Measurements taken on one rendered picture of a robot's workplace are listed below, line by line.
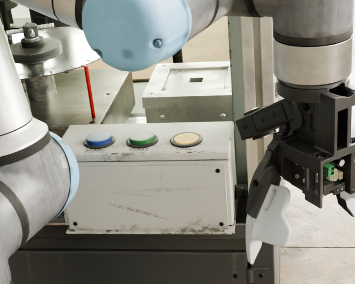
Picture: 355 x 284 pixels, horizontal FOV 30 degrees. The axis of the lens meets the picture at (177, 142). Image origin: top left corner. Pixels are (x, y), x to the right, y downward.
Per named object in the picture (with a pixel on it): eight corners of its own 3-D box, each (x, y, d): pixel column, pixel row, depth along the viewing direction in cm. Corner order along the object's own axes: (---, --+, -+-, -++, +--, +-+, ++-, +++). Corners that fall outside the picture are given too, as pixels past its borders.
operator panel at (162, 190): (238, 199, 116) (234, 120, 109) (234, 235, 106) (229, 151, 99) (82, 200, 120) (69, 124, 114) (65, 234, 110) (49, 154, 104)
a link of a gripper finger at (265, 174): (244, 215, 69) (283, 138, 68) (236, 209, 70) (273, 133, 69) (274, 225, 71) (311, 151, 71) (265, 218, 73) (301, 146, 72)
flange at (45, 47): (71, 48, 135) (70, 36, 134) (23, 63, 129) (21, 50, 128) (43, 39, 143) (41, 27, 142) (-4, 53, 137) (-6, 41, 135)
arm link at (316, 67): (256, 35, 65) (320, 17, 69) (258, 79, 67) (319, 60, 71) (308, 53, 59) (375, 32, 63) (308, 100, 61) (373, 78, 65)
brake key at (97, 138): (115, 141, 108) (113, 130, 107) (109, 152, 105) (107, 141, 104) (91, 142, 109) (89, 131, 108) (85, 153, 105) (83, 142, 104)
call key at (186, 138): (201, 143, 106) (200, 132, 105) (198, 155, 103) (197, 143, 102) (176, 143, 107) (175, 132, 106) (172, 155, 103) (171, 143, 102)
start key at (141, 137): (157, 141, 107) (156, 129, 106) (153, 152, 104) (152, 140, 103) (133, 141, 108) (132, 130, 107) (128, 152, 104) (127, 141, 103)
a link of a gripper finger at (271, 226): (259, 280, 66) (301, 197, 66) (225, 252, 71) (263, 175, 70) (279, 284, 68) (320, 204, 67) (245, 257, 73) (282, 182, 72)
